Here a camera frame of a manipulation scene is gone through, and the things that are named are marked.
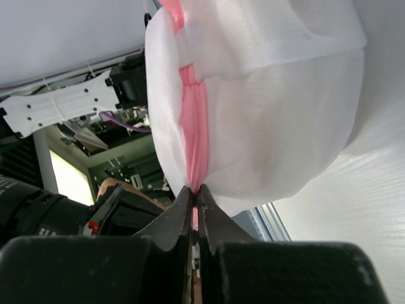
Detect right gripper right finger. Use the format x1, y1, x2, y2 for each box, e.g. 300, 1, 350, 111
197, 185, 388, 303

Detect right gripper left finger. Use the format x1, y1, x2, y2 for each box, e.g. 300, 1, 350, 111
1, 187, 193, 303

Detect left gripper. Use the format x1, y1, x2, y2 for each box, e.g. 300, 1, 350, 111
84, 184, 164, 236

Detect small white mesh laundry bag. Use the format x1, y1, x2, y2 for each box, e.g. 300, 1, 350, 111
145, 1, 366, 216

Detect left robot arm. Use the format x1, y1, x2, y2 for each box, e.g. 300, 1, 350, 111
1, 54, 171, 241

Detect aluminium front rail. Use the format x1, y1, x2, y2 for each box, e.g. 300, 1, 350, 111
249, 203, 291, 242

